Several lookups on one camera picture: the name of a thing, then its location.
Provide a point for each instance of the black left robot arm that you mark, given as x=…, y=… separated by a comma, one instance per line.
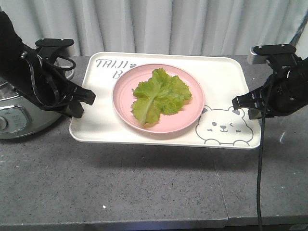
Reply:
x=9, y=41

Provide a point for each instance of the cream bear print tray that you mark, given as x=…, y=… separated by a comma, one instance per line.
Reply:
x=219, y=125

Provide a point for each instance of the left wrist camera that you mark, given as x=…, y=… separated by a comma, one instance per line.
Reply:
x=48, y=48

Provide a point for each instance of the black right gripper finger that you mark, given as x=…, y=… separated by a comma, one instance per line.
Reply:
x=251, y=100
x=257, y=114

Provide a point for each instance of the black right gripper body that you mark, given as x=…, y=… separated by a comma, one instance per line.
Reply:
x=289, y=91

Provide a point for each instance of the white rice cooker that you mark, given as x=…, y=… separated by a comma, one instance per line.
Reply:
x=302, y=45

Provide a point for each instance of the pale green electric cooking pot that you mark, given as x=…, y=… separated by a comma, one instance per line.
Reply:
x=18, y=116

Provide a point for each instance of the grey white curtain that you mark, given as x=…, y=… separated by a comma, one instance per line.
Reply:
x=183, y=27

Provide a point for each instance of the green lettuce leaf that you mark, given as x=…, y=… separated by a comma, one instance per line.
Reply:
x=161, y=94

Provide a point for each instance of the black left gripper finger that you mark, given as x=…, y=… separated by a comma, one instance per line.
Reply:
x=74, y=109
x=82, y=95

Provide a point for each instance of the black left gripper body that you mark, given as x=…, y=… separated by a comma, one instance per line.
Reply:
x=42, y=80

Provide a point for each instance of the pink round plate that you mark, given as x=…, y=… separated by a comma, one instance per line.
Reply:
x=123, y=99

